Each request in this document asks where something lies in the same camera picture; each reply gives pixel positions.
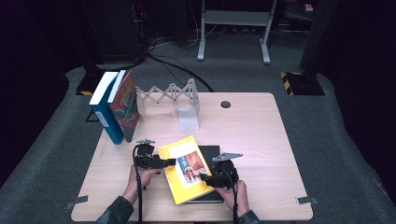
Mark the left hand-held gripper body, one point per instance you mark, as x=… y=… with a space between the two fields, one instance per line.
x=146 y=157

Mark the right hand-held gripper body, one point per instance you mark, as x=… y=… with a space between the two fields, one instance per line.
x=227 y=174

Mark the black book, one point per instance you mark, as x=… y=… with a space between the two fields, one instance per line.
x=210 y=152

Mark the yellow book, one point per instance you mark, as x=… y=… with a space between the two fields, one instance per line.
x=174 y=186

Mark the white expandable bookend rack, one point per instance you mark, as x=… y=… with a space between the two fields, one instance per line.
x=188 y=119

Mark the colourful illustrated red book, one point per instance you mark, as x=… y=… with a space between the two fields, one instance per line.
x=126 y=109

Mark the person's right hand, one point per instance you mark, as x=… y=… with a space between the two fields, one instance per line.
x=232 y=199

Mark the person's left hand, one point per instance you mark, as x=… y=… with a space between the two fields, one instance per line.
x=140 y=182

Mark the blue book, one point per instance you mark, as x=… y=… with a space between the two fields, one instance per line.
x=106 y=121

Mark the round black table grommet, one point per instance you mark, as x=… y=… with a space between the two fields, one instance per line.
x=225 y=104

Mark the grey tape strip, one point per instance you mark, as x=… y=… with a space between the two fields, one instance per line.
x=306 y=200
x=76 y=201

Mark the black yellow striped stand base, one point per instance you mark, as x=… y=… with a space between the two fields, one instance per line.
x=305 y=84

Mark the black cabinet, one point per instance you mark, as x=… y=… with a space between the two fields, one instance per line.
x=115 y=31

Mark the white metal stand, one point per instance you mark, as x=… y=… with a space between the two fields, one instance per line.
x=236 y=17

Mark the black upright column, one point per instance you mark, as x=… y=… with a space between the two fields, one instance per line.
x=317 y=37

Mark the small red white item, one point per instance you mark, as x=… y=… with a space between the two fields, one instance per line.
x=308 y=7

